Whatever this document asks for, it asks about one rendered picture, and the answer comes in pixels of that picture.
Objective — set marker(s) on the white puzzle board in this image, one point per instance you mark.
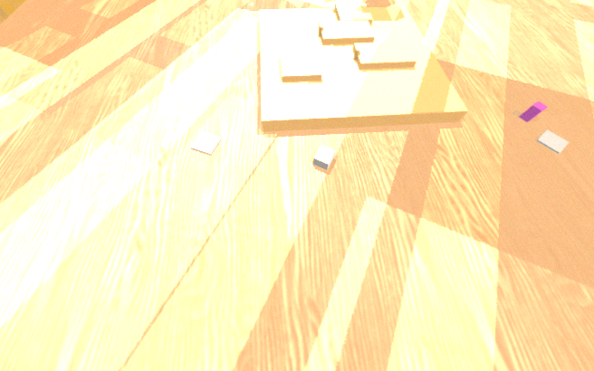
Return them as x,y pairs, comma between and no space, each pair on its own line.
351,66

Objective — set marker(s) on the white cube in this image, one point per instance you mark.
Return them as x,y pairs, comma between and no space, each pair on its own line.
324,157

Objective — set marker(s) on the white flat square tile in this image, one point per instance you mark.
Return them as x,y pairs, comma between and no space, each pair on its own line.
552,141
206,143

